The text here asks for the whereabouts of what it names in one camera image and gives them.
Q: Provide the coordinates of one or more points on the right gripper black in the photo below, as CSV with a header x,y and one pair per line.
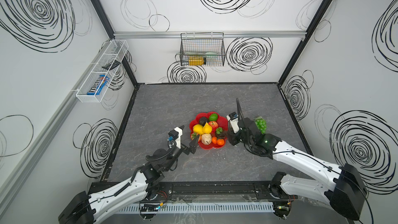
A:
x,y
242,129

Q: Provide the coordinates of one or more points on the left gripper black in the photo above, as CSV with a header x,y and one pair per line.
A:
x,y
185,146

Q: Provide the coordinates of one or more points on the fake red strawberry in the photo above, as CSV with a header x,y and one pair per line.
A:
x,y
194,135

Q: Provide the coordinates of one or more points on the yellow fake lemon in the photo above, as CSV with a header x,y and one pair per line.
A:
x,y
198,129

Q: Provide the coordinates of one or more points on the green fake grape bunch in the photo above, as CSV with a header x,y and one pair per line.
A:
x,y
261,124

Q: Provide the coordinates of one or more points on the small yellow fake fruit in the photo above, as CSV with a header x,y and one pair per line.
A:
x,y
207,129

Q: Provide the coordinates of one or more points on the black fake avocado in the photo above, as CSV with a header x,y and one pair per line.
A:
x,y
203,120

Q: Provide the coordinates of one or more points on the red flower-shaped fruit bowl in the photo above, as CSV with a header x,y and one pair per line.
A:
x,y
222,122

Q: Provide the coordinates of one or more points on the fake red apple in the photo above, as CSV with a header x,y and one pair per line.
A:
x,y
213,124

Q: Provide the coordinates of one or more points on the green fake lime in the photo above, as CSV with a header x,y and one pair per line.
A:
x,y
213,117

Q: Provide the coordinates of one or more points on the dark mangosteen with green calyx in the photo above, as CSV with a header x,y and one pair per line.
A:
x,y
220,133

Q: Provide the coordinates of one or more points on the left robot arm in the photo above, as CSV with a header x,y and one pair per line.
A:
x,y
143,184

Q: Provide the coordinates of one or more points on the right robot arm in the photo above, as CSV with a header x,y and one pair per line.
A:
x,y
340,187

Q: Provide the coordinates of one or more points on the yellow box in basket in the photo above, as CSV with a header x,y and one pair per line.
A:
x,y
196,61

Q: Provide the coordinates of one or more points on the blue candy packet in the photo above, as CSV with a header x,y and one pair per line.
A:
x,y
99,84

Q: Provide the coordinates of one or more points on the black remote control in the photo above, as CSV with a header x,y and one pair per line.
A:
x,y
111,65

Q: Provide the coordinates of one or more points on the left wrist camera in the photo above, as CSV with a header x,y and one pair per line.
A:
x,y
174,139

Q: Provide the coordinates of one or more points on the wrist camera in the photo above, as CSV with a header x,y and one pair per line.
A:
x,y
174,139
233,122

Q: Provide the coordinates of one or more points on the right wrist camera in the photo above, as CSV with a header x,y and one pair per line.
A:
x,y
233,122

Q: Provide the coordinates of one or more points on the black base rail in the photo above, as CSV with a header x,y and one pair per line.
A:
x,y
260,190

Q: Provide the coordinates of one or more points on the grey slotted cable duct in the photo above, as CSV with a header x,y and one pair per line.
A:
x,y
221,207

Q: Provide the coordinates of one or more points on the black wire wall basket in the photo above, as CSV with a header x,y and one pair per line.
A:
x,y
206,44

